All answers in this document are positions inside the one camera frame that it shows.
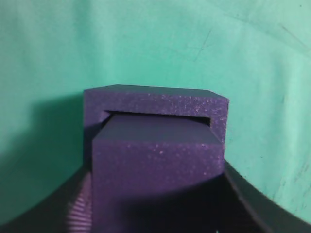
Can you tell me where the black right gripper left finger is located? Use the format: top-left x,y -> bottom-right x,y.
0,167 -> 92,233

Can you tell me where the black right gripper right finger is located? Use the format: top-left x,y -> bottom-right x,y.
225,162 -> 311,233

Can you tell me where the purple foam cube block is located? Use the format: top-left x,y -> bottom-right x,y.
92,113 -> 224,233

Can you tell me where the purple foam groove block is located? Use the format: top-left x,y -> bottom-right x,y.
83,85 -> 229,184

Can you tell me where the green table cloth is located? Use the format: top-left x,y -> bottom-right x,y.
0,0 -> 311,223

